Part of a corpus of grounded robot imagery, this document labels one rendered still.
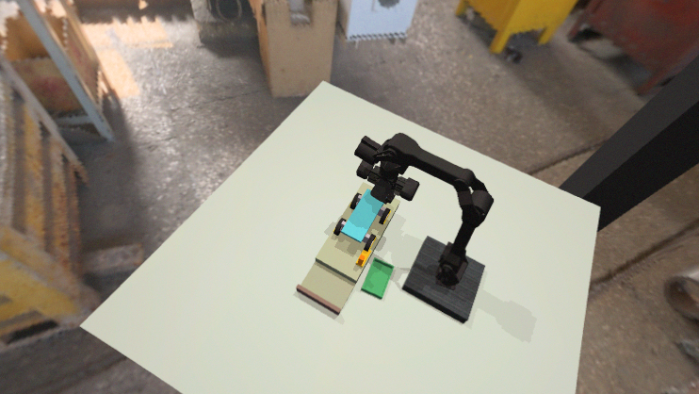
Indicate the beige ramp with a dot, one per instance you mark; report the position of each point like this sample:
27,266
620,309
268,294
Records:
333,276

